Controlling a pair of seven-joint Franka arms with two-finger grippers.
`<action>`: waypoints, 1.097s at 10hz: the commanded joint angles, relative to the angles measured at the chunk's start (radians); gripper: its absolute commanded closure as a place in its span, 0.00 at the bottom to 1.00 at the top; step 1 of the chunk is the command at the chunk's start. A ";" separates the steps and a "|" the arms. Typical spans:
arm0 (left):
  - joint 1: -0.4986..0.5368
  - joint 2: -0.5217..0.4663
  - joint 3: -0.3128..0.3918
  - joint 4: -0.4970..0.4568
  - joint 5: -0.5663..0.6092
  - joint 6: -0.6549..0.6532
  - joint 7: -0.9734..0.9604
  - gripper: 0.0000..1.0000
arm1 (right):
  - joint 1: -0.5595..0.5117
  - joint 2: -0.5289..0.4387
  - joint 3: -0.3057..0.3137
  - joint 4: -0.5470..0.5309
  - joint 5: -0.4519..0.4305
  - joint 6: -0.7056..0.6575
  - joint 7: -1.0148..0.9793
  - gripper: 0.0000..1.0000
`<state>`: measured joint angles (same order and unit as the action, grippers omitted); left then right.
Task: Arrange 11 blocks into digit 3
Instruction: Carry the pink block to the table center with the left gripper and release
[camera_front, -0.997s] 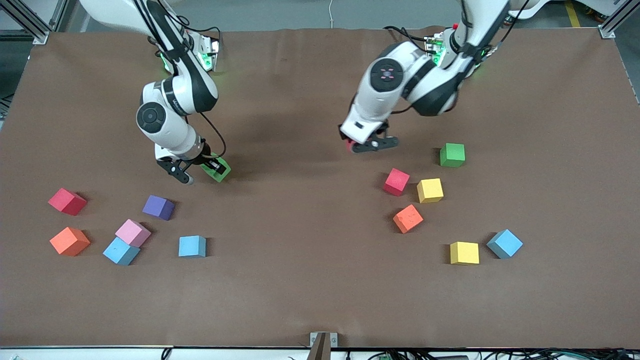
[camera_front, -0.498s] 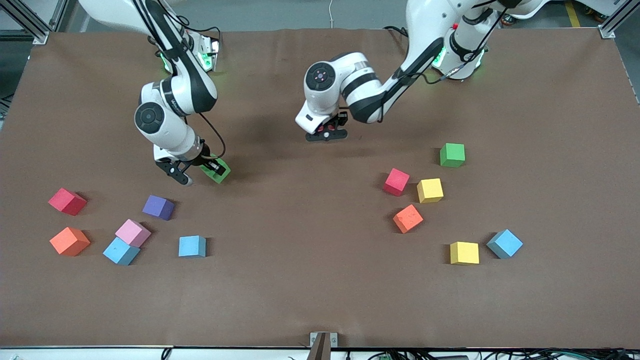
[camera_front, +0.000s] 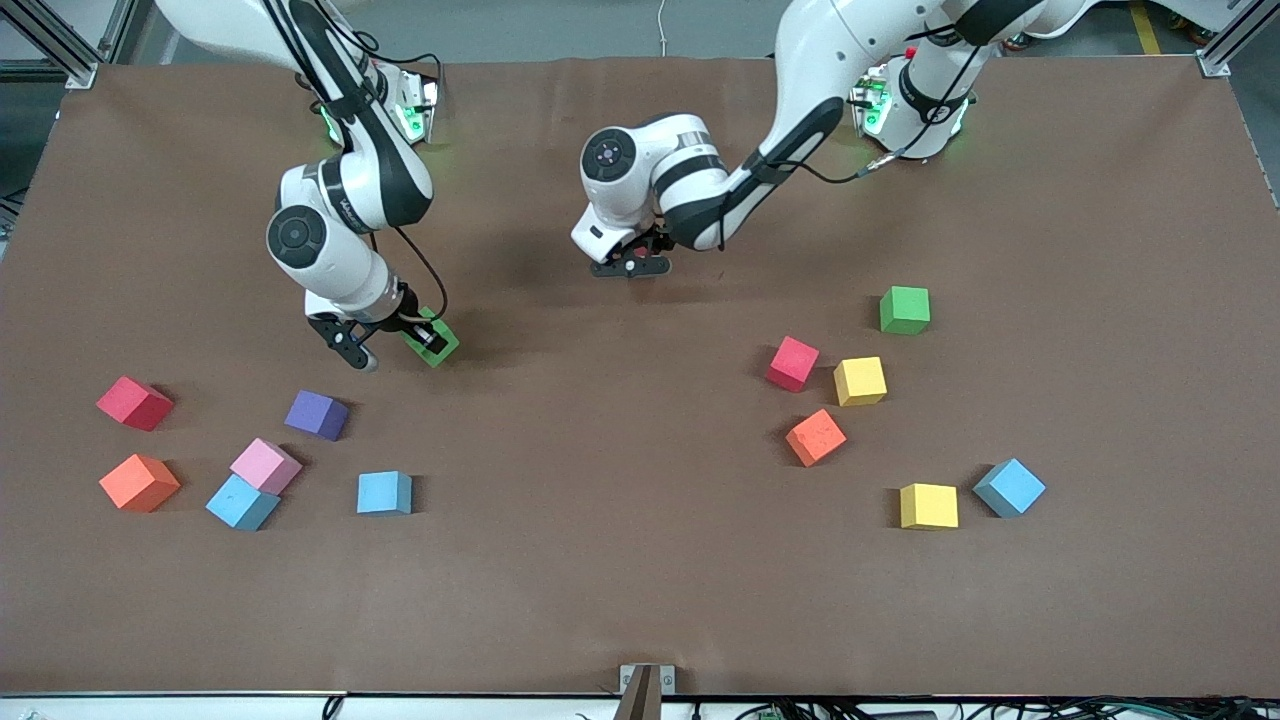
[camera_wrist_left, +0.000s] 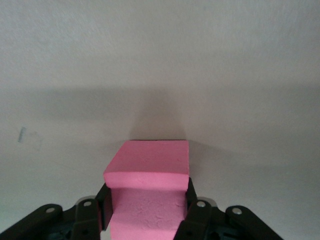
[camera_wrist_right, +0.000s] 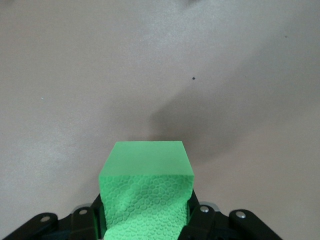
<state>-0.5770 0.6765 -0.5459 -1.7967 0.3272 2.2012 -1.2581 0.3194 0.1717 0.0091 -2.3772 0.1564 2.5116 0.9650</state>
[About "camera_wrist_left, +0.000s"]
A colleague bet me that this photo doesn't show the red foam cube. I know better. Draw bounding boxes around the red foam cube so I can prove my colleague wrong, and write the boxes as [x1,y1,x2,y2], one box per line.
[103,139,190,240]

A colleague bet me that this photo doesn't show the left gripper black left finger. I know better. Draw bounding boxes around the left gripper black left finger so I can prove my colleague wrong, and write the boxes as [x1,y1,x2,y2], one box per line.
[0,183,113,240]

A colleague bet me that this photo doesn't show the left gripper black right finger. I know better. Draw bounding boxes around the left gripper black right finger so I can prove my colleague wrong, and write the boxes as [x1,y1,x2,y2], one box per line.
[174,177,286,240]

